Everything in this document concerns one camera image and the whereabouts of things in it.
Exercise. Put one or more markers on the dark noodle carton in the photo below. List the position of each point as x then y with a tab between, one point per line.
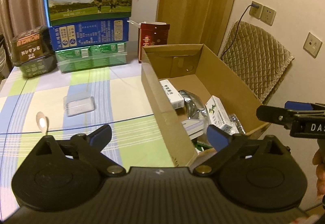
33	53

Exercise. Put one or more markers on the green wrapped carton pack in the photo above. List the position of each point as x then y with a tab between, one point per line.
89	57

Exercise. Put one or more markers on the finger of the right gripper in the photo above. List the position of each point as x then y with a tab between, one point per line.
304	106
276	115

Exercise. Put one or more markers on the white plastic spoon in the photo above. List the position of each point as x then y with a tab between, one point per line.
42	123

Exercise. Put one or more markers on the green white spray box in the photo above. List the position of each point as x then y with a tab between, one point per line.
200	146

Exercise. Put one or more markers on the silver foil bag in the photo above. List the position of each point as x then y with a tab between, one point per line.
194	107

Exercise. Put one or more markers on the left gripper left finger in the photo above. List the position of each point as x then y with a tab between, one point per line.
89	149

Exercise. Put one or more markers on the checked tablecloth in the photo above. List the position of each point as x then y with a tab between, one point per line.
120	102

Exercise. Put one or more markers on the wire rack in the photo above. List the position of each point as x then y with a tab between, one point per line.
237	127

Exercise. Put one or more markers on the quilted chair cushion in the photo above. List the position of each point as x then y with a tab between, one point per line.
257	58

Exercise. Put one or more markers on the wall socket pair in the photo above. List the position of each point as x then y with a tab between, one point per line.
263	13

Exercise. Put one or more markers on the single wall plate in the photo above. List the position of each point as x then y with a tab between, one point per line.
312	45

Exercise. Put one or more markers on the white green-bird ointment box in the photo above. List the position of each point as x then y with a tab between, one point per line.
218	115

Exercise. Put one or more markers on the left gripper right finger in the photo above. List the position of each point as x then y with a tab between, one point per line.
226	147

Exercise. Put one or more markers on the person's right hand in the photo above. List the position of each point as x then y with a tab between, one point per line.
320	172

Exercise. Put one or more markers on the white blue-logo medicine box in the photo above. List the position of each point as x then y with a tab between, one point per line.
174	97

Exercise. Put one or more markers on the blue milk carton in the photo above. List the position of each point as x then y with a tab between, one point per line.
95	32

